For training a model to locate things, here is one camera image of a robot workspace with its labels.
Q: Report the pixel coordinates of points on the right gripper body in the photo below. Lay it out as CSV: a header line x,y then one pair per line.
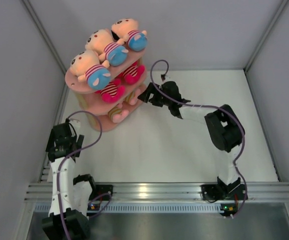
x,y
159,99

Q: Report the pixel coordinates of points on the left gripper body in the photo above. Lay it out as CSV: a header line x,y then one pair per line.
x,y
51,141

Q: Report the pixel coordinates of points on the pink frog toy striped shirt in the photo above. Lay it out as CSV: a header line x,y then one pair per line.
x,y
117,114

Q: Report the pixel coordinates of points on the white panda toy yellow glasses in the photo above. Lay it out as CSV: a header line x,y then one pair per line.
x,y
112,92

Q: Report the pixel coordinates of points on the black-haired boy doll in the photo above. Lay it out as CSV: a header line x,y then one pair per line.
x,y
126,31

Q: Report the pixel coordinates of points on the peach pig toy blue shorts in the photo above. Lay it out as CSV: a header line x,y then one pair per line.
x,y
103,43

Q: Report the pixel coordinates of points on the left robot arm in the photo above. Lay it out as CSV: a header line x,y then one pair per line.
x,y
67,217

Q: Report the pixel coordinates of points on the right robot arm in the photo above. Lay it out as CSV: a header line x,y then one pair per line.
x,y
225,133

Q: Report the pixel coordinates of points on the pink wooden shelf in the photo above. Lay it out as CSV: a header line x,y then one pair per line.
x,y
92,102

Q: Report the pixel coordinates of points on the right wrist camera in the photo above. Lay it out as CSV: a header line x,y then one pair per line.
x,y
165,78

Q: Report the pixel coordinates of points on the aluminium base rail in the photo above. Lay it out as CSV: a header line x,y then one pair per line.
x,y
260,192

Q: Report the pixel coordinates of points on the white slotted cable duct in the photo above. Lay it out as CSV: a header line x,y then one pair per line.
x,y
119,207

